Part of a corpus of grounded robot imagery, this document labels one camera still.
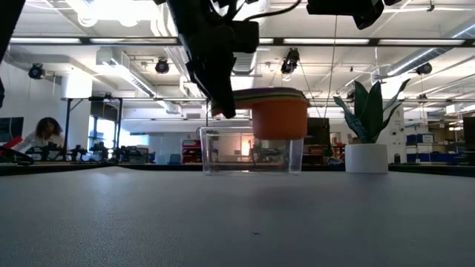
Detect black cable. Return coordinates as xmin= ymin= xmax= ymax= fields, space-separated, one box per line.
xmin=243 ymin=0 xmax=304 ymax=22

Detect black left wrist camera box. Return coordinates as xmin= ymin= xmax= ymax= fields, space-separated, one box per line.
xmin=233 ymin=20 xmax=260 ymax=54

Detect person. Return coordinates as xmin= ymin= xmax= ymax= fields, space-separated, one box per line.
xmin=14 ymin=116 xmax=67 ymax=153

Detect red tool cabinet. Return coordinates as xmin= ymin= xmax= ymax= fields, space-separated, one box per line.
xmin=181 ymin=139 xmax=203 ymax=165

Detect blue storage bins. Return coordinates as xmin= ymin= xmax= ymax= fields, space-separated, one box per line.
xmin=405 ymin=133 xmax=436 ymax=164

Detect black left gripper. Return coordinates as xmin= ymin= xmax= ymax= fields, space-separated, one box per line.
xmin=177 ymin=22 xmax=238 ymax=119

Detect potted snake plant white pot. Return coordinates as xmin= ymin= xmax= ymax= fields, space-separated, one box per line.
xmin=332 ymin=78 xmax=412 ymax=174

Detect clear plastic basket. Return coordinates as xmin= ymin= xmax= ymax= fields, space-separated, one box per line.
xmin=199 ymin=126 xmax=304 ymax=176

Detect orange plastic measuring cup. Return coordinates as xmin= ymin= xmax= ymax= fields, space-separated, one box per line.
xmin=211 ymin=98 xmax=310 ymax=141

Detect black frame strut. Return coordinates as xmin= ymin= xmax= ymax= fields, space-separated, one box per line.
xmin=0 ymin=0 xmax=27 ymax=63

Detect long ceiling light strip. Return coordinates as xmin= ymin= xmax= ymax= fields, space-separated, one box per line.
xmin=258 ymin=37 xmax=475 ymax=47

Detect black metal frame stand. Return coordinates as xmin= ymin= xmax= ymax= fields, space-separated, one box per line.
xmin=62 ymin=95 xmax=124 ymax=161

